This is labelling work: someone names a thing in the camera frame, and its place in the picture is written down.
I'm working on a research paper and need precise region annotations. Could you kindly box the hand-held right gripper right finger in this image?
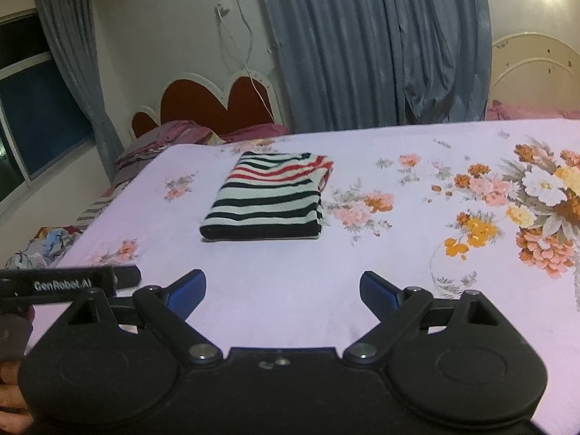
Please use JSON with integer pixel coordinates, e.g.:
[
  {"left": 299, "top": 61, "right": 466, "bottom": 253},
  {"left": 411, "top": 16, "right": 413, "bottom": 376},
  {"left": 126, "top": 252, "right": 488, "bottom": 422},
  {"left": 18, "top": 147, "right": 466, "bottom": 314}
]
[{"left": 342, "top": 270, "right": 499, "bottom": 368}]

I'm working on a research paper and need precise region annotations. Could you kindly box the wide blue-grey curtain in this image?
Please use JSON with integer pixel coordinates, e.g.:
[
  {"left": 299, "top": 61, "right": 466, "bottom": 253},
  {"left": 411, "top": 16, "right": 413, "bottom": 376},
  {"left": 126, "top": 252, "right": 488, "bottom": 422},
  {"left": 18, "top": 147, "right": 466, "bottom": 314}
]
[{"left": 254, "top": 0, "right": 493, "bottom": 135}]

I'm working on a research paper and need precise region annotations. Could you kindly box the white wall cable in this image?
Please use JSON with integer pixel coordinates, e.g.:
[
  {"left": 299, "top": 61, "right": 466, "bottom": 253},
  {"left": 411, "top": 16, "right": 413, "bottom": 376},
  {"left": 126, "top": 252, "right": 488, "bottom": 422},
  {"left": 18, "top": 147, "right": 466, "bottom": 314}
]
[{"left": 219, "top": 0, "right": 278, "bottom": 122}]

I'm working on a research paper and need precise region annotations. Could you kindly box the blue-grey window curtain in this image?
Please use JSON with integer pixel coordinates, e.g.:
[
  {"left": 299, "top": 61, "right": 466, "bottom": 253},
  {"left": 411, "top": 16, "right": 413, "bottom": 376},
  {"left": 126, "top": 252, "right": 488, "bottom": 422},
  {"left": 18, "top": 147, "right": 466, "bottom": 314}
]
[{"left": 29, "top": 0, "right": 126, "bottom": 164}]

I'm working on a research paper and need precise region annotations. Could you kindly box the colourful patterned blanket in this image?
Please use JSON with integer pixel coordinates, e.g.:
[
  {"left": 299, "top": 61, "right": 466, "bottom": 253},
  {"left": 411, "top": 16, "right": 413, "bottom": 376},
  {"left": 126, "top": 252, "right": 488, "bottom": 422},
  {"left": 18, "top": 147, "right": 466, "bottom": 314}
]
[{"left": 4, "top": 181, "right": 119, "bottom": 269}]

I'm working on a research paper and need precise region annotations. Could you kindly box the pink pillow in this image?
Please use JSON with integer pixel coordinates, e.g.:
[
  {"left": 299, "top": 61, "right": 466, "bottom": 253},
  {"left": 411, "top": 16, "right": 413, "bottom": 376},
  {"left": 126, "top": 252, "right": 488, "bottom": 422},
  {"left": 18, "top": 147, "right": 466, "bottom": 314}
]
[
  {"left": 486, "top": 100, "right": 580, "bottom": 122},
  {"left": 222, "top": 123, "right": 291, "bottom": 144}
]

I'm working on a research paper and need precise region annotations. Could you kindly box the window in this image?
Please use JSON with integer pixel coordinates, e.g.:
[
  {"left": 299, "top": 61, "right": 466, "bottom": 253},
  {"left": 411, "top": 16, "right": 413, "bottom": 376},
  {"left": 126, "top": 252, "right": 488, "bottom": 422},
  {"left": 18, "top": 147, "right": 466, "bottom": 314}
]
[{"left": 0, "top": 11, "right": 97, "bottom": 201}]

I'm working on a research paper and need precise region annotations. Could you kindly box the striped knit sweater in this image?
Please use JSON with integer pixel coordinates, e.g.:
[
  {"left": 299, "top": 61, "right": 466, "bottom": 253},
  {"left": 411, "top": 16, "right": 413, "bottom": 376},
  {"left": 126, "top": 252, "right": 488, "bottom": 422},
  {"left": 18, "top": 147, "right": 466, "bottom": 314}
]
[{"left": 199, "top": 152, "right": 335, "bottom": 242}]

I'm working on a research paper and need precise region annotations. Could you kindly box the cream arched headboard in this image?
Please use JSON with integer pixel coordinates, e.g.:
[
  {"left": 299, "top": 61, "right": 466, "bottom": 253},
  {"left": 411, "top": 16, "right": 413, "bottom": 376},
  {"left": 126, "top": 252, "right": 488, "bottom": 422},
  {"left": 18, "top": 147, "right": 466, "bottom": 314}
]
[{"left": 489, "top": 32, "right": 580, "bottom": 112}]

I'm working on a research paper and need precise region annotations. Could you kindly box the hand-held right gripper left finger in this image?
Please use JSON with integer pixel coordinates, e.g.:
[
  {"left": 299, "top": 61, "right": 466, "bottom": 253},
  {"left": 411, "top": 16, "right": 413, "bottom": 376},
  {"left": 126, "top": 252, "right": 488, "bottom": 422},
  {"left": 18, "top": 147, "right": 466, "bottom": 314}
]
[{"left": 67, "top": 269, "right": 224, "bottom": 368}]

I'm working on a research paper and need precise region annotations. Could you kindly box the person's left hand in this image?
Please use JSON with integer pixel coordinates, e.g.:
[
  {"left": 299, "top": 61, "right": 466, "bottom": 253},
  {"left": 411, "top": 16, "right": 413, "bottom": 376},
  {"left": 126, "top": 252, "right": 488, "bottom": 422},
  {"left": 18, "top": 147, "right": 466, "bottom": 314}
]
[{"left": 0, "top": 307, "right": 35, "bottom": 418}]

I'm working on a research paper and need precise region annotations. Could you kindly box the floral pink bed sheet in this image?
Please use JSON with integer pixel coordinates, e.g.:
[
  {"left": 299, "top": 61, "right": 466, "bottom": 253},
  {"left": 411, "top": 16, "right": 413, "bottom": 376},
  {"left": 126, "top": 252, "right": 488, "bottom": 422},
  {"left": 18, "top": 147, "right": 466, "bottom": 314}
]
[{"left": 45, "top": 118, "right": 580, "bottom": 435}]

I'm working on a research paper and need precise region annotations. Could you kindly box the purple patterned pillow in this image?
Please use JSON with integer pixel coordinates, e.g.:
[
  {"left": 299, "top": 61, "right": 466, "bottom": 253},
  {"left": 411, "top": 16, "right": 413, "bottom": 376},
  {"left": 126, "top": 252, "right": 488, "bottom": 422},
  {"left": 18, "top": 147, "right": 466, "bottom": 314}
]
[{"left": 115, "top": 120, "right": 227, "bottom": 169}]

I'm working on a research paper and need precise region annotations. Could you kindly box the red heart-shaped headboard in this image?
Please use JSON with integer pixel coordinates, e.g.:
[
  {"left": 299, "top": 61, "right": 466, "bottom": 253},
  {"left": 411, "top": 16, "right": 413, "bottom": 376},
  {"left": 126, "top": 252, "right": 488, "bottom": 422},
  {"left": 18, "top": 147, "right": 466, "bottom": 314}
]
[{"left": 129, "top": 71, "right": 291, "bottom": 142}]

